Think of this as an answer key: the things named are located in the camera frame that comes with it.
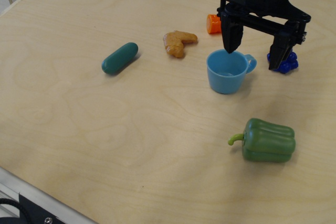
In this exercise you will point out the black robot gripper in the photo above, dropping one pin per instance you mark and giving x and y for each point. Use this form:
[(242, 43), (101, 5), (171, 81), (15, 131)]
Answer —
[(268, 16)]

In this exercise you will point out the dark green toy cucumber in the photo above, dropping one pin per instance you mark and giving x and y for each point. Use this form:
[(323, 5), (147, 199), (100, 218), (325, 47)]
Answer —
[(120, 58)]

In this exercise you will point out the light blue plastic cup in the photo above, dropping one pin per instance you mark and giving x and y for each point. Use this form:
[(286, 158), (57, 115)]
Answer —
[(226, 71)]

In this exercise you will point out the blue toy grape bunch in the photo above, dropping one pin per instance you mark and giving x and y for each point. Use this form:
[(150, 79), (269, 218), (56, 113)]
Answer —
[(286, 66)]

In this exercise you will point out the orange toy carrot piece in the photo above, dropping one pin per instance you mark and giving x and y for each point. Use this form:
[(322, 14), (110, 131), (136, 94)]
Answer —
[(213, 24)]

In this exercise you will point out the brown toy chicken piece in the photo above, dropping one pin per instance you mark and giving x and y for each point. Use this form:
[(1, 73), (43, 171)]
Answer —
[(174, 42)]

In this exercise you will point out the green toy bell pepper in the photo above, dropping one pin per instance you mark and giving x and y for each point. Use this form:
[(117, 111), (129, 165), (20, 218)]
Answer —
[(263, 141)]

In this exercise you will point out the black corner bracket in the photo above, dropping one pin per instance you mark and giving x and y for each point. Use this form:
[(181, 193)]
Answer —
[(38, 214)]

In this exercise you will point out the aluminium table frame rail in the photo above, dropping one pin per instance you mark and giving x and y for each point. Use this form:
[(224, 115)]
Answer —
[(13, 212)]

